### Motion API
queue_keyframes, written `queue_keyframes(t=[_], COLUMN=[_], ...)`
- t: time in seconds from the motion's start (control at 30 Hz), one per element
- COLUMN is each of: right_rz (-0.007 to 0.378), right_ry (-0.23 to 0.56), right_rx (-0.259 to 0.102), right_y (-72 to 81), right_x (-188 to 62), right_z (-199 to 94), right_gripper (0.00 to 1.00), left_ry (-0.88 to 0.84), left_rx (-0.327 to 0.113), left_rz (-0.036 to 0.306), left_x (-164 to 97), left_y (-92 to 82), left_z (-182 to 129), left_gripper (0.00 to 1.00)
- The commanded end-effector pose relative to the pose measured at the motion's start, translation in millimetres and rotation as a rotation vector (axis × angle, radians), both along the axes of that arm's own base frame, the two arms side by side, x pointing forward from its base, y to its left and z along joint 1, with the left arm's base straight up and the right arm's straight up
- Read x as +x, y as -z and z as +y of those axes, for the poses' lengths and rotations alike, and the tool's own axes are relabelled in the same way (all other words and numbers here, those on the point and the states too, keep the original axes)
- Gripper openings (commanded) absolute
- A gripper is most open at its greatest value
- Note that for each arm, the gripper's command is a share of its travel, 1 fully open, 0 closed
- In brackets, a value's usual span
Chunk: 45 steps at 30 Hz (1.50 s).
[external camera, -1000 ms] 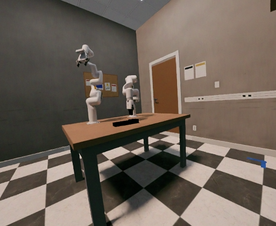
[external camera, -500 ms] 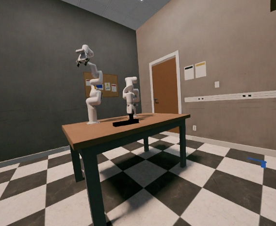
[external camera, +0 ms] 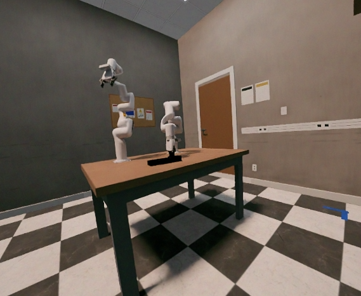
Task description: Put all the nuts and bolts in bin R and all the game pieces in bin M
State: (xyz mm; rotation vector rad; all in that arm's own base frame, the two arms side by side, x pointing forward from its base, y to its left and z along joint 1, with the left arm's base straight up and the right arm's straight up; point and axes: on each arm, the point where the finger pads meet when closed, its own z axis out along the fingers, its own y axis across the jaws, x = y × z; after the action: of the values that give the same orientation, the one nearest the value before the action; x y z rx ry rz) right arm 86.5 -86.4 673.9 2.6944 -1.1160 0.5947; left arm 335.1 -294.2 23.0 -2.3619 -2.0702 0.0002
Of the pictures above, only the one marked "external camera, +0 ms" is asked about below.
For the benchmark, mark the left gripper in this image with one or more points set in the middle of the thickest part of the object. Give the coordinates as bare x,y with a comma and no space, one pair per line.
171,146

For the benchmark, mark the black three-compartment bin rack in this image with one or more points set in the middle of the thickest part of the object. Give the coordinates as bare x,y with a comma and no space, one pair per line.
162,161

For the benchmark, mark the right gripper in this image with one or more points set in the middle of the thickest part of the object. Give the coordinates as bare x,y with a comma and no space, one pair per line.
108,77

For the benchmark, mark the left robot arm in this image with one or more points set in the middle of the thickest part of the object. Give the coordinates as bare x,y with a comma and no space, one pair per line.
170,129

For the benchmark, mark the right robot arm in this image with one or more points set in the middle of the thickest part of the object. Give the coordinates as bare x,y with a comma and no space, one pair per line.
121,132

